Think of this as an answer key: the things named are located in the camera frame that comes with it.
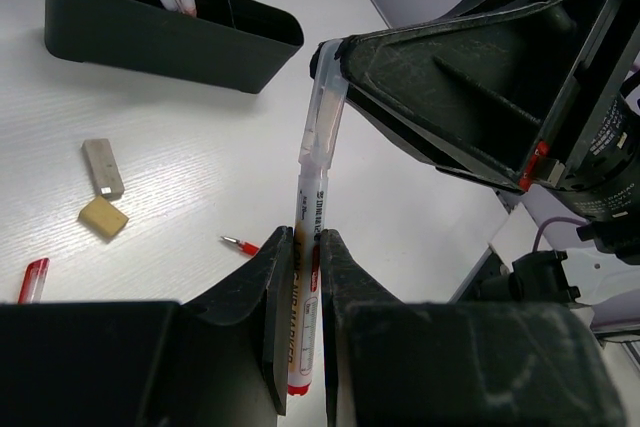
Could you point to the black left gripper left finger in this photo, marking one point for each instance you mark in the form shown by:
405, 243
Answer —
244, 321

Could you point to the clear marker cap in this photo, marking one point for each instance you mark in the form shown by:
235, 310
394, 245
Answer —
325, 110

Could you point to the red pen cap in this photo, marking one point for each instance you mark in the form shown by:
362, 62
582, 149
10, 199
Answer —
33, 281

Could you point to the yellow eraser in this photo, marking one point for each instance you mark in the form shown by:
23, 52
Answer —
103, 218

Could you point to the red ballpoint pen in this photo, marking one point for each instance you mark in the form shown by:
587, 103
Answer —
242, 246

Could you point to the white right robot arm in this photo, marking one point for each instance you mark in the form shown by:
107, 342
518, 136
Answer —
576, 277

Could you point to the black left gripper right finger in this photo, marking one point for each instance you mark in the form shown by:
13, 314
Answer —
345, 287

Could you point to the grey white eraser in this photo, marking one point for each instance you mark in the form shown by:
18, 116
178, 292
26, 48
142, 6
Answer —
102, 168

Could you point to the black stationery container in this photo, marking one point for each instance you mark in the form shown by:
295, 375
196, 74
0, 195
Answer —
235, 44

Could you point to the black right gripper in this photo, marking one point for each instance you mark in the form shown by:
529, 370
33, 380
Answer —
494, 89

